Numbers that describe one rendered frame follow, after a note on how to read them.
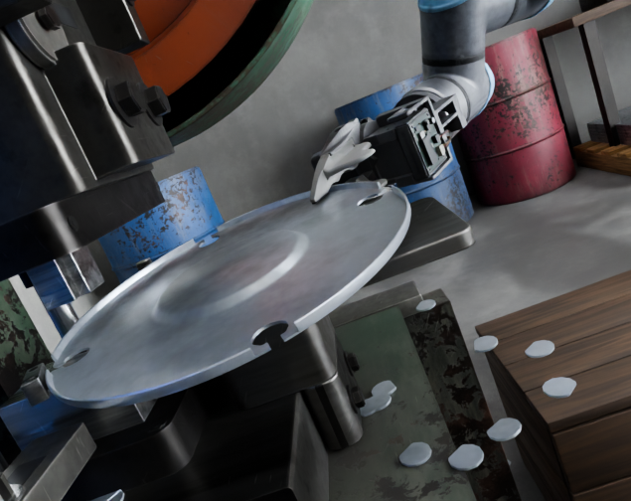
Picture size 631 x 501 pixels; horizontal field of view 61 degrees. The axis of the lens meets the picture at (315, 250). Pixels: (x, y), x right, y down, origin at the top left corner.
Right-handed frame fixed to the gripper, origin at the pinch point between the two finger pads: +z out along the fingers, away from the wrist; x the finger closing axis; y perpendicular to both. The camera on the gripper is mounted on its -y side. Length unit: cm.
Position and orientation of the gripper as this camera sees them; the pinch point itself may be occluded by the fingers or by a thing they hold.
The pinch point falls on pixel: (316, 201)
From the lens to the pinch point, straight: 50.3
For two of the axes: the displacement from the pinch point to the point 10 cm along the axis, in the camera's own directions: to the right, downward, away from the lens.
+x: 4.3, 8.6, 2.9
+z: -5.4, 5.0, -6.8
